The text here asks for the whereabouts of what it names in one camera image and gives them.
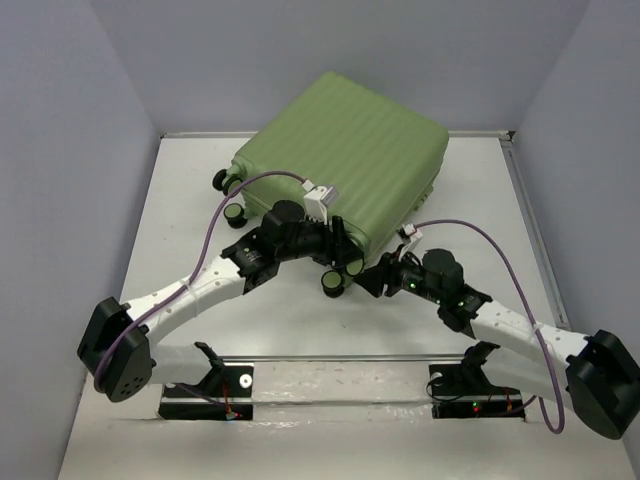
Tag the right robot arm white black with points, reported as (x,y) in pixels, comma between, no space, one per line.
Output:
(595,376)

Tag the aluminium rail front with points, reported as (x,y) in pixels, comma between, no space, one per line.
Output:
(345,358)

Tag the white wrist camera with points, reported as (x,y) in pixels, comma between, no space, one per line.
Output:
(410,237)
(317,199)

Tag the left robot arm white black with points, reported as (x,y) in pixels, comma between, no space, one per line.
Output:
(119,347)

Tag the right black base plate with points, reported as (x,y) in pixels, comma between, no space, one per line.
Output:
(456,396)

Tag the green hard-shell suitcase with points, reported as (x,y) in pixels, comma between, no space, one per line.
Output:
(382,157)

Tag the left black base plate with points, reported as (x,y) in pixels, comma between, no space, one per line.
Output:
(225,396)

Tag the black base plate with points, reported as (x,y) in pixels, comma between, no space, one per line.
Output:
(225,396)
(456,396)

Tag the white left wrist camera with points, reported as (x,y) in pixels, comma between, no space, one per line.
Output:
(317,199)

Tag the aluminium rail right edge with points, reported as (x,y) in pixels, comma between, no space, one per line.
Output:
(561,319)

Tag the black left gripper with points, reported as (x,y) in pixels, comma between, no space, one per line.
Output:
(336,247)

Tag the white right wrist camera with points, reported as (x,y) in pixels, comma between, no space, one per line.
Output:
(410,237)

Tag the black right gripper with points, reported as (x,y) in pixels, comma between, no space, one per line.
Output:
(373,279)

